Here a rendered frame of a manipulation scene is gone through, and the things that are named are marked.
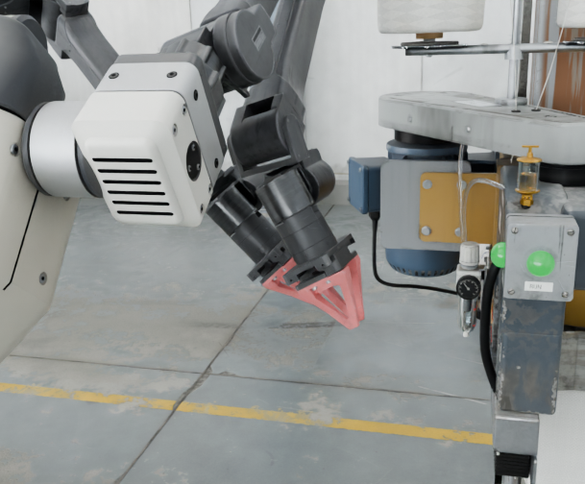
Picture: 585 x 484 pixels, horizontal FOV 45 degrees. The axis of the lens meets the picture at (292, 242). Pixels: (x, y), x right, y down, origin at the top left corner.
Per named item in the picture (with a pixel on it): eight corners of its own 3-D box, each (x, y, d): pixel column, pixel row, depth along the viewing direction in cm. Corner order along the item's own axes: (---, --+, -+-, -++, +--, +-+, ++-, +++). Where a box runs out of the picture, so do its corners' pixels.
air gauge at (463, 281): (455, 300, 107) (455, 277, 106) (455, 295, 109) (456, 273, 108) (479, 301, 106) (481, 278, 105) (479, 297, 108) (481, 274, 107)
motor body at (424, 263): (379, 278, 133) (380, 148, 125) (389, 254, 147) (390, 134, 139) (462, 283, 129) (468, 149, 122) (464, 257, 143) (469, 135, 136)
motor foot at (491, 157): (445, 198, 130) (447, 151, 128) (448, 183, 141) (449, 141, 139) (497, 199, 128) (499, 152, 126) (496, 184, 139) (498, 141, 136)
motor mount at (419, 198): (378, 250, 127) (378, 161, 122) (383, 239, 133) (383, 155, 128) (544, 257, 120) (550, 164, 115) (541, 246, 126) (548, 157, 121)
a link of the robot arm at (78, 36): (36, 34, 117) (39, -22, 108) (67, 28, 120) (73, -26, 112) (178, 223, 103) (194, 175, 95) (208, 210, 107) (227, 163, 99)
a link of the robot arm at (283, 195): (242, 187, 83) (279, 165, 81) (268, 175, 89) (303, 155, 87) (271, 237, 84) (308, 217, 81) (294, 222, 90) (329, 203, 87)
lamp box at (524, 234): (502, 298, 80) (507, 223, 78) (501, 284, 85) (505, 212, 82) (572, 302, 79) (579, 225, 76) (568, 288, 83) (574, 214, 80)
